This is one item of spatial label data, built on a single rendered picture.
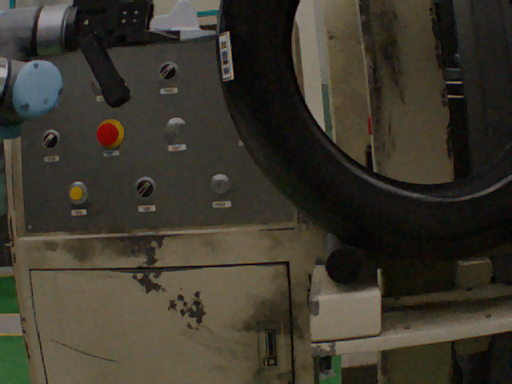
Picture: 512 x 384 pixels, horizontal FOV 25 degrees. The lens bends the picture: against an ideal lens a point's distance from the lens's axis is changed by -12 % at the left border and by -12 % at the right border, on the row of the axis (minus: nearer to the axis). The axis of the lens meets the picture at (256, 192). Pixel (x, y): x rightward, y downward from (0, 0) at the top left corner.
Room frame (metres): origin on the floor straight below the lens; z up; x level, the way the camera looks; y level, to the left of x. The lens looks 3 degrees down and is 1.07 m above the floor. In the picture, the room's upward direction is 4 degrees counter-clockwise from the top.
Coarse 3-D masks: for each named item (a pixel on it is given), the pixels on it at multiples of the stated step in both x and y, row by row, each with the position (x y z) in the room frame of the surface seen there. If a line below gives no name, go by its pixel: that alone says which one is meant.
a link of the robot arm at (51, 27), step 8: (48, 8) 1.60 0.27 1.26; (56, 8) 1.60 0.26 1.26; (64, 8) 1.60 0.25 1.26; (40, 16) 1.59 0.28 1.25; (48, 16) 1.59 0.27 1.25; (56, 16) 1.59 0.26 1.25; (64, 16) 1.59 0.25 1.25; (40, 24) 1.58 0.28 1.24; (48, 24) 1.58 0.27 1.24; (56, 24) 1.58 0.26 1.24; (64, 24) 1.59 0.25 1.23; (40, 32) 1.58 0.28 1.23; (48, 32) 1.58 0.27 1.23; (56, 32) 1.58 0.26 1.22; (40, 40) 1.59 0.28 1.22; (48, 40) 1.59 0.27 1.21; (56, 40) 1.59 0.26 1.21; (40, 48) 1.60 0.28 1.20; (48, 48) 1.60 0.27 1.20; (56, 48) 1.60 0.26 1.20
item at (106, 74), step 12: (96, 36) 1.62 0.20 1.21; (84, 48) 1.60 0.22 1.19; (96, 48) 1.60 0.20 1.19; (96, 60) 1.60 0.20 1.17; (108, 60) 1.61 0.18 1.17; (96, 72) 1.60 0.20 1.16; (108, 72) 1.60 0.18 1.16; (108, 84) 1.60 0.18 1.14; (120, 84) 1.61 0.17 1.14; (108, 96) 1.60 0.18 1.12; (120, 96) 1.60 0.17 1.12
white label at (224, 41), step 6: (222, 36) 1.51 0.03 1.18; (228, 36) 1.49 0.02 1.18; (222, 42) 1.51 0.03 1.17; (228, 42) 1.49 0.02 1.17; (222, 48) 1.52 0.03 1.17; (228, 48) 1.49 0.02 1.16; (222, 54) 1.52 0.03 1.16; (228, 54) 1.49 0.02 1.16; (222, 60) 1.52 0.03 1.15; (228, 60) 1.50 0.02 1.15; (222, 66) 1.52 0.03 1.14; (228, 66) 1.50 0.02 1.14; (222, 72) 1.52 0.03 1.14; (228, 72) 1.50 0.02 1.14; (222, 78) 1.53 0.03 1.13; (228, 78) 1.50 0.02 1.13
